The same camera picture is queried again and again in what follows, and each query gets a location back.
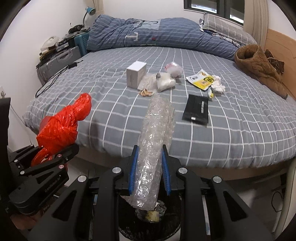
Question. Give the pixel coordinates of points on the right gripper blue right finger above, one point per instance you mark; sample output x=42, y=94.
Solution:
x=166, y=171

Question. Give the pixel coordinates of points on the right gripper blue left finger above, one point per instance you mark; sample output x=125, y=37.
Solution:
x=133, y=166

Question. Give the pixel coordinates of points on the bubble wrap roll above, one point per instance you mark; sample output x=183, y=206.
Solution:
x=155, y=150

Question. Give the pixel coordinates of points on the yellow instant noodle cup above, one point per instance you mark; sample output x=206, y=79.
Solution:
x=152, y=216

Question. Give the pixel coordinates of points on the red plastic bag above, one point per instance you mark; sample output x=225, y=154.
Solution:
x=60, y=130

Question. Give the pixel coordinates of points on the black foil pouch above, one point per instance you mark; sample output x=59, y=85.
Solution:
x=196, y=110

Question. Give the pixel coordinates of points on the white translucent plastic bag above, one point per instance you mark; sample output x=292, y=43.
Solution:
x=156, y=82

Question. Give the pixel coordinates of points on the white tissue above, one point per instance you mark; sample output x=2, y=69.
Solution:
x=217, y=86

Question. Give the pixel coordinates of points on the white cardboard box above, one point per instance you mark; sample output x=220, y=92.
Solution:
x=134, y=74

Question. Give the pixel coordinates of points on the clear bag with red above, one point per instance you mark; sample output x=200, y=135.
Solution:
x=174, y=70

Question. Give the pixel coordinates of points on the black trash bin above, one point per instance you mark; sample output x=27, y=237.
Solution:
x=160, y=224

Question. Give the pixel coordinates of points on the grey checked bed sheet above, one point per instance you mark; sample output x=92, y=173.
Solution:
x=248, y=125

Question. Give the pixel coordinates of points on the small tan paper scrap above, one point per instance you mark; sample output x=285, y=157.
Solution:
x=146, y=93

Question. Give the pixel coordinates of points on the yellow snack wrapper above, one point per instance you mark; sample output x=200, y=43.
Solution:
x=202, y=80

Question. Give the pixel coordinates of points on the grey hard suitcase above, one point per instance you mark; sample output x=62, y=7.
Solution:
x=48, y=69

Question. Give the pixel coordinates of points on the teal plastic crate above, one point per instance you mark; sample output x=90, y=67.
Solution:
x=81, y=41

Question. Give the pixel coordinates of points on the brown fleece jacket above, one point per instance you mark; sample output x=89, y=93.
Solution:
x=262, y=66

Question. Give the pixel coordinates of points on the blue striped duvet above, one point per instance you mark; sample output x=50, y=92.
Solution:
x=108, y=32

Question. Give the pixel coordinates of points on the grey checked pillow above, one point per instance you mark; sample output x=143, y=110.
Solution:
x=219, y=28

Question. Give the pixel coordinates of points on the blue desk lamp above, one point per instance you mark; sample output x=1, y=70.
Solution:
x=89, y=11

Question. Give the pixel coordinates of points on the wooden headboard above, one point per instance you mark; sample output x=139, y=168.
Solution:
x=283, y=48

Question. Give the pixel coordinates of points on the dark framed window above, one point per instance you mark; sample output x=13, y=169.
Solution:
x=229, y=9

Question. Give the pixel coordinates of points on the beige curtain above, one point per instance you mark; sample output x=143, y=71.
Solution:
x=256, y=20

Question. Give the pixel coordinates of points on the wooden bed frame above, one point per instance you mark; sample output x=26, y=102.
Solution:
x=106, y=160

